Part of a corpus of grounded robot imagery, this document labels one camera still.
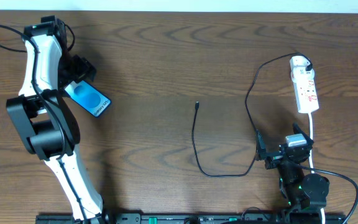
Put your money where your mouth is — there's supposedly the blue Galaxy smartphone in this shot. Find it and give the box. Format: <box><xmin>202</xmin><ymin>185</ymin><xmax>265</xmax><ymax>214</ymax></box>
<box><xmin>65</xmin><ymin>80</ymin><xmax>111</xmax><ymax>117</ymax></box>

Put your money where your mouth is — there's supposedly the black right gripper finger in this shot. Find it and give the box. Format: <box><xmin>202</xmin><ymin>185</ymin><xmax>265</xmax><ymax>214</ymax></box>
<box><xmin>255</xmin><ymin>130</ymin><xmax>267</xmax><ymax>161</ymax></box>
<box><xmin>292</xmin><ymin>123</ymin><xmax>310</xmax><ymax>142</ymax></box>

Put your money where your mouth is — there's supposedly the white power strip cord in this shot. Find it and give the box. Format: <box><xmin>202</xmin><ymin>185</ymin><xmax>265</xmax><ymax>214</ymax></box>
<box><xmin>307</xmin><ymin>112</ymin><xmax>326</xmax><ymax>224</ymax></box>

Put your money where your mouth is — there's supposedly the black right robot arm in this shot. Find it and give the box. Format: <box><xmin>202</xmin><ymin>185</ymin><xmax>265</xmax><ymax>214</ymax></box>
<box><xmin>256</xmin><ymin>123</ymin><xmax>329</xmax><ymax>212</ymax></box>

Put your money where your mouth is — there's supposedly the white USB charger adapter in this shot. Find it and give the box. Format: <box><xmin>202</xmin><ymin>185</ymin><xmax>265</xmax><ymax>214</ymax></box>
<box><xmin>291</xmin><ymin>67</ymin><xmax>315</xmax><ymax>83</ymax></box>

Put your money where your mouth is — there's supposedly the black USB charging cable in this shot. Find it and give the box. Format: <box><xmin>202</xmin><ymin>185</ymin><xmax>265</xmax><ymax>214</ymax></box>
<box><xmin>191</xmin><ymin>52</ymin><xmax>314</xmax><ymax>178</ymax></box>

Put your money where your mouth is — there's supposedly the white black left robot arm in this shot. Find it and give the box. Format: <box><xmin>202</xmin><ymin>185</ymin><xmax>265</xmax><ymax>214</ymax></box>
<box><xmin>6</xmin><ymin>16</ymin><xmax>110</xmax><ymax>223</ymax></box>

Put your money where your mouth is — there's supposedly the white power strip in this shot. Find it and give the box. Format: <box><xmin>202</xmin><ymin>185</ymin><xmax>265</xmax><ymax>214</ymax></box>
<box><xmin>290</xmin><ymin>55</ymin><xmax>319</xmax><ymax>114</ymax></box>

